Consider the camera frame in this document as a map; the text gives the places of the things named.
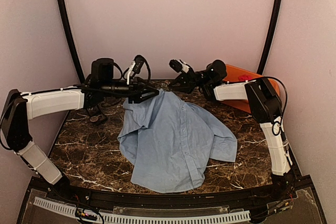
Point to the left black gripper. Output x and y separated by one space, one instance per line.
135 95

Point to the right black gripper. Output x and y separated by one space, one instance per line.
188 81

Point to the light blue button shirt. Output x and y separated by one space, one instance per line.
169 143

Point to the round white brooch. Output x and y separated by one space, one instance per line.
93 119

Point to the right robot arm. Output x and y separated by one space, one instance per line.
272 127

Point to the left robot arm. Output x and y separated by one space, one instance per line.
21 107

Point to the black brooch box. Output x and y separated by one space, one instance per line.
101 119

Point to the orange plastic basin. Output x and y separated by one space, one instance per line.
258 96

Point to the red and white clothes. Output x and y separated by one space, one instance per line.
244 77

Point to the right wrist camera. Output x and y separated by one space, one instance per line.
180 66

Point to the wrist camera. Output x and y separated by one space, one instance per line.
135 68
180 66

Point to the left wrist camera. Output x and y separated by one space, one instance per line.
135 68

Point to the right black frame post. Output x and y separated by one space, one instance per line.
269 36

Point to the black frame post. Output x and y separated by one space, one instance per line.
269 36
70 40

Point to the left black frame post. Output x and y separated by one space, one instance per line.
70 40

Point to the white slotted cable duct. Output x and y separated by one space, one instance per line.
142 215

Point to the black front rail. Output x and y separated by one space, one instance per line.
249 199

